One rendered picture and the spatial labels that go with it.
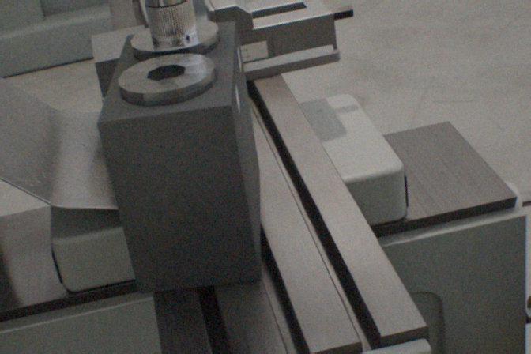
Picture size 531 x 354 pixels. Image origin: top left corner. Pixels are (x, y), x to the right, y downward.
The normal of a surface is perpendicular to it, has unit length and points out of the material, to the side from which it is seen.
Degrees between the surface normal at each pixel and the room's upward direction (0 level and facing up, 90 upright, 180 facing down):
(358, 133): 0
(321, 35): 90
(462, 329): 90
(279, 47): 90
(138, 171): 90
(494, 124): 0
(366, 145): 0
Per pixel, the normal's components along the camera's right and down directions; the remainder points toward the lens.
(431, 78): -0.14, -0.87
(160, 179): 0.01, 0.48
